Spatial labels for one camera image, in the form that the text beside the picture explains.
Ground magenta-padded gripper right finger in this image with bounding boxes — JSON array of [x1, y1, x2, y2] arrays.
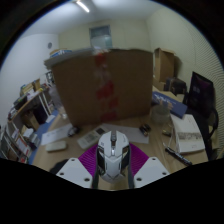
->
[[127, 142, 171, 190]]

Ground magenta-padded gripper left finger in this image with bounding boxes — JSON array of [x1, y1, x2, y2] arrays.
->
[[55, 143, 101, 190]]

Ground white gaming mouse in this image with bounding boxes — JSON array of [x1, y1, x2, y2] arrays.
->
[[95, 129, 131, 184]]

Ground small white flat case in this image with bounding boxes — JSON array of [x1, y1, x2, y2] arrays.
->
[[45, 140, 68, 153]]

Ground white remote control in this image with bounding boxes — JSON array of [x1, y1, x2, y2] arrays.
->
[[76, 124, 109, 150]]

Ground white paper sheet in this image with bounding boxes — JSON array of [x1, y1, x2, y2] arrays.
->
[[99, 123, 150, 145], [39, 123, 74, 147]]

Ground small black yellow gadget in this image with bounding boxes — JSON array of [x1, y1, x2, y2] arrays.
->
[[138, 123, 153, 137]]

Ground white closed book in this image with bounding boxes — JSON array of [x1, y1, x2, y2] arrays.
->
[[170, 113, 207, 155]]

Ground clear plastic cup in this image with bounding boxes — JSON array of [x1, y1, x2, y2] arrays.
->
[[151, 101, 172, 126]]

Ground low shelf unit with books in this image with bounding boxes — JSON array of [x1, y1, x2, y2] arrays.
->
[[0, 119, 41, 164]]

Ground blue flat book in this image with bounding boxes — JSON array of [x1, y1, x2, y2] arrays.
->
[[151, 90, 189, 119]]

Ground clear plastic jug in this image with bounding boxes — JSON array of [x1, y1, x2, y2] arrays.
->
[[48, 84, 69, 121]]

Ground wooden side desk with clutter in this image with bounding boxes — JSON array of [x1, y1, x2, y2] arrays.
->
[[8, 78, 56, 131]]

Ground large taped cardboard box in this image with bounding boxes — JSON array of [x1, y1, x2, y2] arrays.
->
[[51, 48, 154, 128]]

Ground dark bag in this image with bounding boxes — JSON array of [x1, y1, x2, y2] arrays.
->
[[164, 77, 188, 98]]

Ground black office chair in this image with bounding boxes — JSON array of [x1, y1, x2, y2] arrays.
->
[[184, 70, 221, 161]]

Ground tall open cardboard box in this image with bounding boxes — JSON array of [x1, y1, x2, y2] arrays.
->
[[153, 47, 176, 83]]

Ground grey flat lid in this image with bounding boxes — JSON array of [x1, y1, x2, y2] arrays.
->
[[43, 48, 111, 69]]

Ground ceiling tube light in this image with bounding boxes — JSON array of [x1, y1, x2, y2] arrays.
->
[[74, 0, 91, 14]]

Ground thin clear cable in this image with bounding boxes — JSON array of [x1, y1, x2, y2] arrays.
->
[[161, 128, 176, 148]]

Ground small black coiled cable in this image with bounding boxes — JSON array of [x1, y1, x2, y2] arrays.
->
[[67, 125, 81, 138]]

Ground wall window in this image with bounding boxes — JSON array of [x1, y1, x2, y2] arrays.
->
[[88, 24, 113, 51]]

